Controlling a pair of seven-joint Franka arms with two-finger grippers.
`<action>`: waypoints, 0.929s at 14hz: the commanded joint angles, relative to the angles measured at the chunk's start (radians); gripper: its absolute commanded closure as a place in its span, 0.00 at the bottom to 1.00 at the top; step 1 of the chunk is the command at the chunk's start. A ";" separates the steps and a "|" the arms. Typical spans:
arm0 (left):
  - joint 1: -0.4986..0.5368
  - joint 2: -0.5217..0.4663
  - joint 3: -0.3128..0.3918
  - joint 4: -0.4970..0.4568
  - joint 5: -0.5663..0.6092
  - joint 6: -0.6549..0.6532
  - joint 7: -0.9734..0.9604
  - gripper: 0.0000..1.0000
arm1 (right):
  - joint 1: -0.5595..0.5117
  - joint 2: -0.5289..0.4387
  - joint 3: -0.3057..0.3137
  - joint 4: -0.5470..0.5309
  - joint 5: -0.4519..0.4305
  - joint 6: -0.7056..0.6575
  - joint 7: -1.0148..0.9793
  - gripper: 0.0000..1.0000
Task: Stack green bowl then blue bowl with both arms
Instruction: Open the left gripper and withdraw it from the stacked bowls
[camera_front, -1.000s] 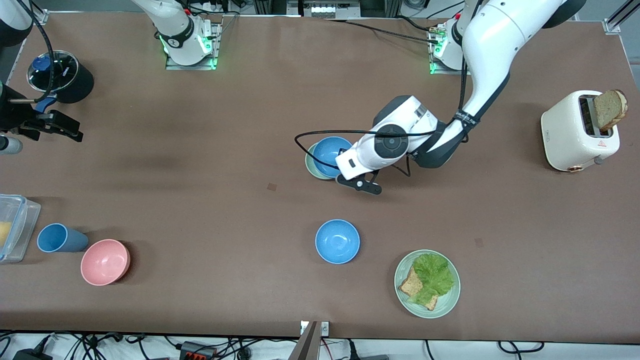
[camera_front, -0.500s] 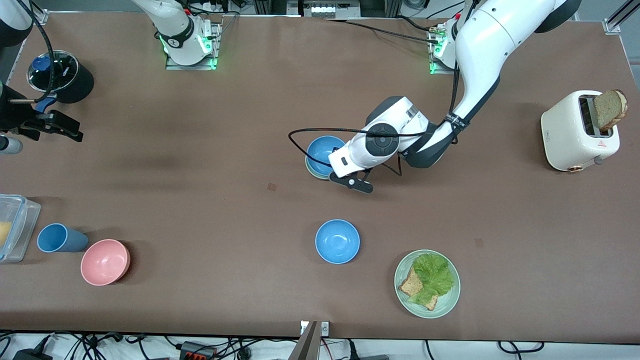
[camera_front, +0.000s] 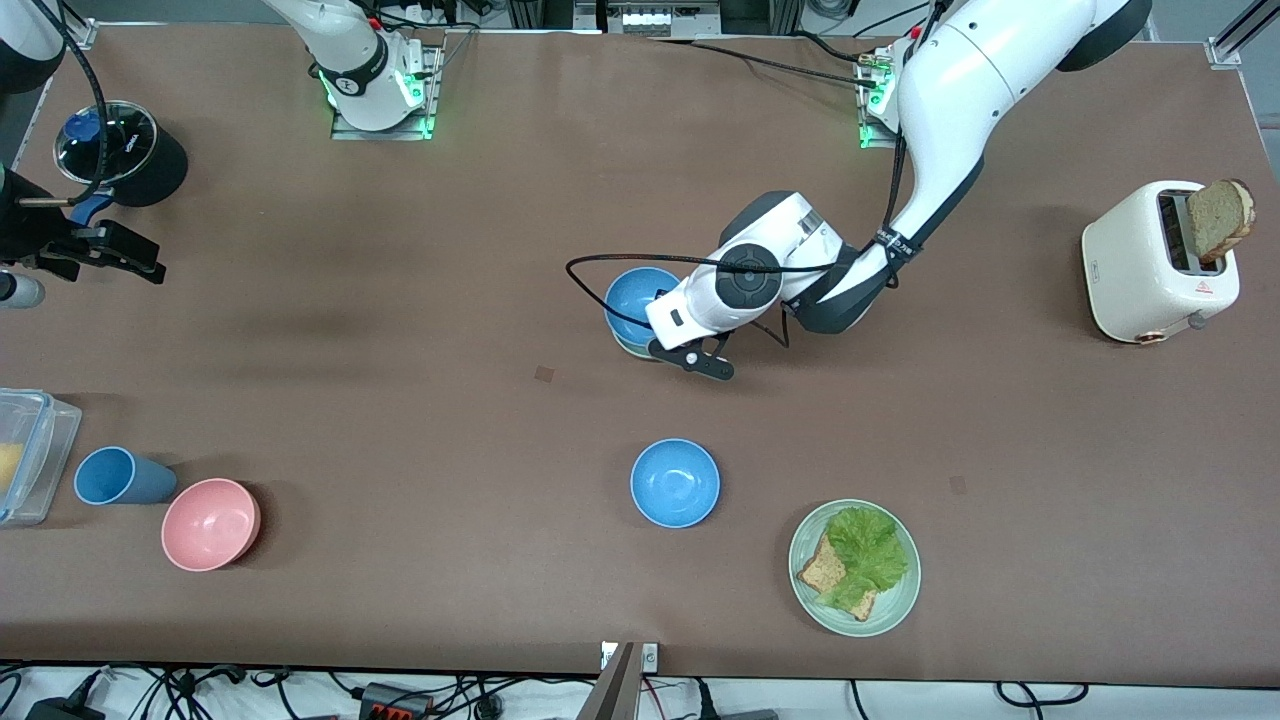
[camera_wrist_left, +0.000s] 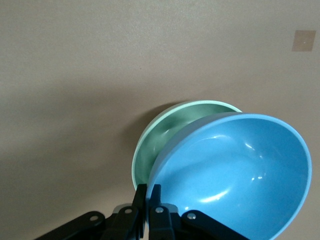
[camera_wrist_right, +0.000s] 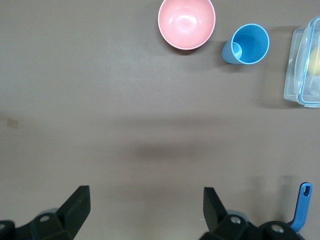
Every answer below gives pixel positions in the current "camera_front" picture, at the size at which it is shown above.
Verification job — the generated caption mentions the red black connector block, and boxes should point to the red black connector block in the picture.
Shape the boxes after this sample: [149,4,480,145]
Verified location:
[358,683,433,720]

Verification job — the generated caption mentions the black table cable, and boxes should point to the black table cable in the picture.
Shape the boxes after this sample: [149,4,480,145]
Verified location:
[788,30,873,65]
[648,36,881,91]

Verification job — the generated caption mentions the glass lid blue knob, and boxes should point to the glass lid blue knob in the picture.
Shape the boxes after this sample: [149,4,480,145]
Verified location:
[53,100,159,188]

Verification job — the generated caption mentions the grey electronics box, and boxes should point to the grey electronics box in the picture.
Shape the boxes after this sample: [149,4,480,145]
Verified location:
[575,0,723,39]

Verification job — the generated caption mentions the grey metal pole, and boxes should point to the grey metal pole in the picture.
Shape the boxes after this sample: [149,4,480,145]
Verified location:
[578,642,641,720]

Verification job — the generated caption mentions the brown bread slice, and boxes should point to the brown bread slice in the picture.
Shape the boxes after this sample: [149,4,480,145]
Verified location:
[1186,179,1256,266]
[797,535,879,623]

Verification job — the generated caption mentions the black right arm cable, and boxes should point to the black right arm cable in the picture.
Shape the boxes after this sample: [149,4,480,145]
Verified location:
[28,0,109,208]

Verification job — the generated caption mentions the green lettuce leaf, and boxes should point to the green lettuce leaf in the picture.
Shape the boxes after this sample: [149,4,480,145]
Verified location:
[818,506,911,611]

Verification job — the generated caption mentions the aluminium frame profile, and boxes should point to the aluminium frame profile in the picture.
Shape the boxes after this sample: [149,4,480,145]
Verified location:
[30,0,98,48]
[1208,0,1280,69]

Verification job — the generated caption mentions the blue plastic cup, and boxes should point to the blue plastic cup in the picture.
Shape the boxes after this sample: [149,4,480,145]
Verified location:
[74,446,179,506]

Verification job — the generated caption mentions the pale green plate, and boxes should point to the pale green plate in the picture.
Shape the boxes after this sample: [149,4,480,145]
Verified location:
[788,498,922,638]

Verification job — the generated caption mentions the cream white toaster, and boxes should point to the cream white toaster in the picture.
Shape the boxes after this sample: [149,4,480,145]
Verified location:
[1081,180,1242,345]

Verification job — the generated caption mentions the clear plastic food container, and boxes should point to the clear plastic food container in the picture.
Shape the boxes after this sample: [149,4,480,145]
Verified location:
[0,388,83,528]

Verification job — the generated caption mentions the blue plastic bowl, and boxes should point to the blue plastic bowl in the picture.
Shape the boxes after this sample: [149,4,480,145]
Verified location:
[630,438,721,529]
[604,267,686,351]

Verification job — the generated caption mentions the pink plastic bowl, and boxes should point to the pink plastic bowl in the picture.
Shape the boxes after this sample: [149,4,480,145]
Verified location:
[161,478,263,573]

